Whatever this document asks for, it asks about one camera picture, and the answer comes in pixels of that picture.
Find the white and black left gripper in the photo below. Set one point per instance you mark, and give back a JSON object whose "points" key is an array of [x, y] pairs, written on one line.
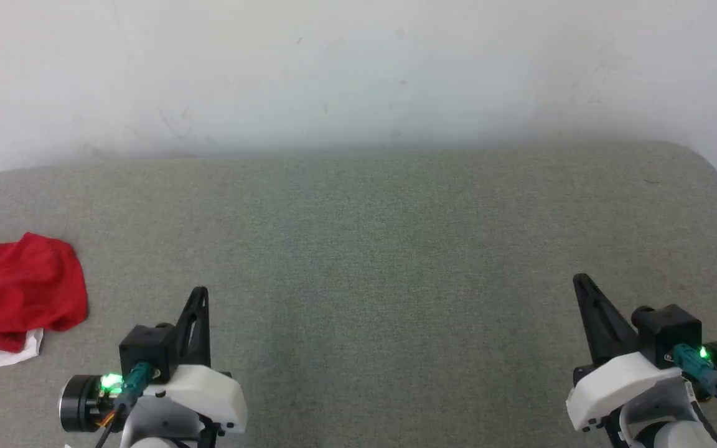
{"points": [[203, 392]]}

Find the red and white basketball jersey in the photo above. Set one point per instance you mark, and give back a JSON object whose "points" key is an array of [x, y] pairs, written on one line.
{"points": [[16, 286]]}

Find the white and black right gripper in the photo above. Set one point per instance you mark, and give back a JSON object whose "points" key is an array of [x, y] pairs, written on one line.
{"points": [[607, 386]]}

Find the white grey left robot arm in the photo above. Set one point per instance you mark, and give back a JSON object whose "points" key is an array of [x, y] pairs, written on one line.
{"points": [[159, 423]]}

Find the grey fabric sofa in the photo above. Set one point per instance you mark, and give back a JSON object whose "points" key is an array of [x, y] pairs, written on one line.
{"points": [[358, 249]]}

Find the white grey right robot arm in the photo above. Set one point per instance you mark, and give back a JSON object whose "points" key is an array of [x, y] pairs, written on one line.
{"points": [[663, 417]]}

